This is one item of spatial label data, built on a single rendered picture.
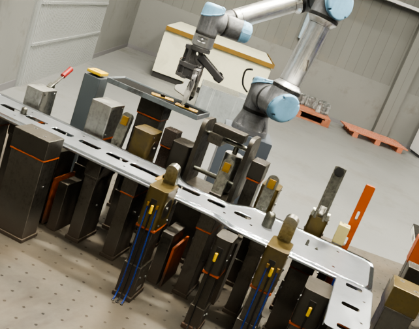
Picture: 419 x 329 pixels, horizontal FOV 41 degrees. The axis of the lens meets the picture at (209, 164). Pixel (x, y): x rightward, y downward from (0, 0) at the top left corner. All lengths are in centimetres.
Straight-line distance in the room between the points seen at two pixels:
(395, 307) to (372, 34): 1090
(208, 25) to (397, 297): 106
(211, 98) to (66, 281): 623
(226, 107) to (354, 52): 501
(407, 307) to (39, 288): 95
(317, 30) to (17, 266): 130
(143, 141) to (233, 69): 765
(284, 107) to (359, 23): 1009
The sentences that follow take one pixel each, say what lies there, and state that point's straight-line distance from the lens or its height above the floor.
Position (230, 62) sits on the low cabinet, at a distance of 945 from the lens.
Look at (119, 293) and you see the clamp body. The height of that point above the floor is 71.
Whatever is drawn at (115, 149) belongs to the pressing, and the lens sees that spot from 184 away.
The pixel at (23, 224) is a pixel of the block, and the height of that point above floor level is 76.
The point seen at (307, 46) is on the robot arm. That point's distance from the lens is 213.
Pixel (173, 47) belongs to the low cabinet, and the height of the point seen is 57.
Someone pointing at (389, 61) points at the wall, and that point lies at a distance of 1236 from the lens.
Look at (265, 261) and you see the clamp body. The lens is 142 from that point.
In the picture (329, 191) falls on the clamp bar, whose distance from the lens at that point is 175.
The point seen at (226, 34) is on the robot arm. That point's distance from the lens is 199.
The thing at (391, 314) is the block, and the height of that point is 99.
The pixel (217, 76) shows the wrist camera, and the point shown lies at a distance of 197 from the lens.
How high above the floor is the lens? 155
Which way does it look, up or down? 16 degrees down
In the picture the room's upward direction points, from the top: 20 degrees clockwise
